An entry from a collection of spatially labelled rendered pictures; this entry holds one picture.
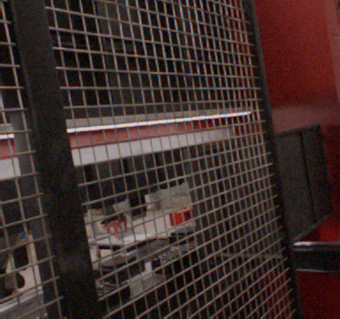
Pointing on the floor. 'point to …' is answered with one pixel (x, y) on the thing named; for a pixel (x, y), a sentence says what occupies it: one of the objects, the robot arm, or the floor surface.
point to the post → (46, 152)
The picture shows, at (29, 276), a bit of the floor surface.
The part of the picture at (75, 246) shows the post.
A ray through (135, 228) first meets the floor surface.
